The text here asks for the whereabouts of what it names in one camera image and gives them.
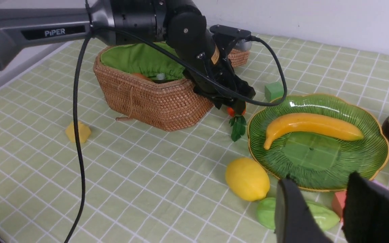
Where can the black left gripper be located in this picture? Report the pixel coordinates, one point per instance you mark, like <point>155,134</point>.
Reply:
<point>222,73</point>

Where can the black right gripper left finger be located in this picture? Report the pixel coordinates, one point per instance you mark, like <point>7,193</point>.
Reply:
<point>294,222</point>

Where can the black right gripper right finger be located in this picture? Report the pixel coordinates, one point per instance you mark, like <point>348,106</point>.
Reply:
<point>366,211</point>

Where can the green toy bitter gourd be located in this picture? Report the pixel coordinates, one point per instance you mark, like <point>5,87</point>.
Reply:
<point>324,217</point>

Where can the yellow toy lemon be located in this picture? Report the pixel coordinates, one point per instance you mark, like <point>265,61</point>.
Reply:
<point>247,179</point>

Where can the orange toy carrot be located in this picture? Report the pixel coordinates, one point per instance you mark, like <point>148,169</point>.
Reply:
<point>238,124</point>

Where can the yellow toy banana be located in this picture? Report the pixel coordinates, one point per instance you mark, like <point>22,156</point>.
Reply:
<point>312,123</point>

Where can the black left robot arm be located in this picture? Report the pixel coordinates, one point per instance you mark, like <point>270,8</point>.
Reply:
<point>179,23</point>

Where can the woven wicker basket lid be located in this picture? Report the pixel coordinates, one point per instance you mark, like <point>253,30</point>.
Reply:
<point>238,58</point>

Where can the coral foam cube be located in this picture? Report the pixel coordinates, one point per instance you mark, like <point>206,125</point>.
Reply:
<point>338,203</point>

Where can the green leaf-shaped glass plate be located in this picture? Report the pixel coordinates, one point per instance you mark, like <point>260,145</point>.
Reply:
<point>315,162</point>

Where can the green foam cube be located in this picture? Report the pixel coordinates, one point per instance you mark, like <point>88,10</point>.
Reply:
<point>273,91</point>

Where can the woven wicker basket green lining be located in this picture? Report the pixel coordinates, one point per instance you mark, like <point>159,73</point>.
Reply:
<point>168,103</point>

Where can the yellow foam block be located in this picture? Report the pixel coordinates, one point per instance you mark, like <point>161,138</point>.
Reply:
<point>84,132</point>

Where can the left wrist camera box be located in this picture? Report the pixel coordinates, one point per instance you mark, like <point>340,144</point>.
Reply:
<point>230,38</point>

